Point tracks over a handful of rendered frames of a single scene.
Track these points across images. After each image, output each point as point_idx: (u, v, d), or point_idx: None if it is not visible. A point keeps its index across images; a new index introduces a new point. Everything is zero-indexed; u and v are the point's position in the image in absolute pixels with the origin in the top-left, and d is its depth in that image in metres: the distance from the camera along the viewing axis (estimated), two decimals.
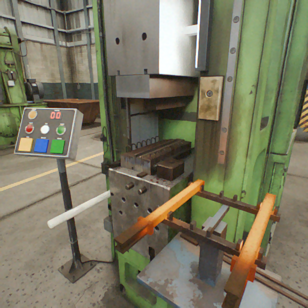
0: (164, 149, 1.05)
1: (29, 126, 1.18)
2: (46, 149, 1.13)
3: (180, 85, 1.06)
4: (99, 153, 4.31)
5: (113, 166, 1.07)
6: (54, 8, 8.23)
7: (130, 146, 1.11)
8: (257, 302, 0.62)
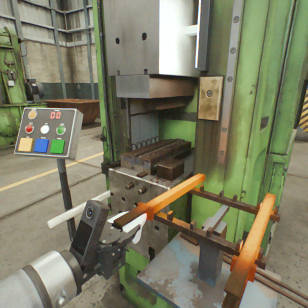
0: (164, 149, 1.05)
1: (29, 126, 1.18)
2: (46, 149, 1.13)
3: (180, 85, 1.06)
4: (99, 153, 4.31)
5: (113, 166, 1.07)
6: (54, 8, 8.23)
7: (130, 146, 1.11)
8: (257, 302, 0.62)
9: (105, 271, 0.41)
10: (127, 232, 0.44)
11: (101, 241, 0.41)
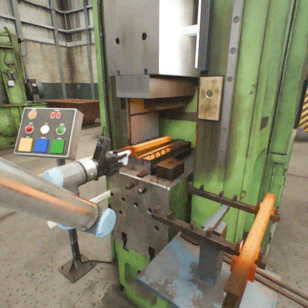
0: (164, 149, 1.05)
1: (29, 126, 1.18)
2: (46, 149, 1.13)
3: (180, 85, 1.06)
4: None
5: None
6: (54, 8, 8.23)
7: None
8: (257, 302, 0.62)
9: (109, 172, 0.83)
10: (119, 155, 0.86)
11: (107, 156, 0.82)
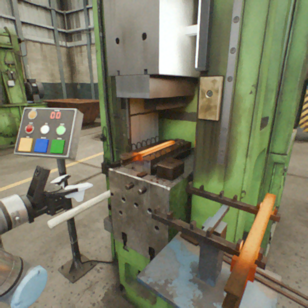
0: (164, 149, 1.05)
1: (29, 126, 1.18)
2: (46, 149, 1.13)
3: (180, 85, 1.06)
4: (99, 153, 4.31)
5: (113, 166, 1.07)
6: (54, 8, 8.23)
7: (130, 146, 1.11)
8: (257, 302, 0.62)
9: (50, 210, 0.65)
10: (64, 189, 0.66)
11: (47, 191, 0.65)
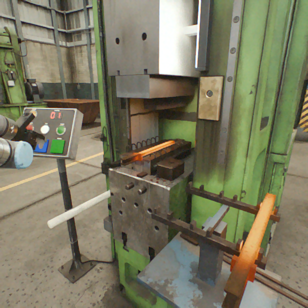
0: (164, 149, 1.05)
1: (29, 126, 1.18)
2: (46, 149, 1.13)
3: (180, 85, 1.06)
4: (99, 153, 4.31)
5: (113, 166, 1.07)
6: (54, 8, 8.23)
7: (130, 146, 1.11)
8: (257, 302, 0.62)
9: (26, 142, 0.88)
10: (39, 134, 0.95)
11: (27, 129, 0.90)
